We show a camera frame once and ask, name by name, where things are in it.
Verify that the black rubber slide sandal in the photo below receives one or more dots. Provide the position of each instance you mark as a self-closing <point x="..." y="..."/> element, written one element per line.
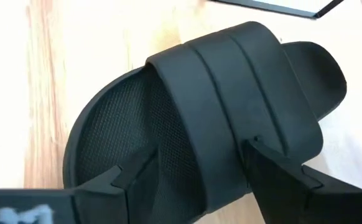
<point x="230" y="93"/>

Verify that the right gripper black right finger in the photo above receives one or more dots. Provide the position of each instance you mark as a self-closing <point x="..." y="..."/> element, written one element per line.
<point x="293" y="199"/>

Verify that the wooden shelf with black frame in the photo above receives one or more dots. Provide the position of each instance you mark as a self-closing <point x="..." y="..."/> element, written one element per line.
<point x="277" y="8"/>

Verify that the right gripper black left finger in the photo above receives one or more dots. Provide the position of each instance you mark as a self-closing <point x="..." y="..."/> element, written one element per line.
<point x="100" y="205"/>

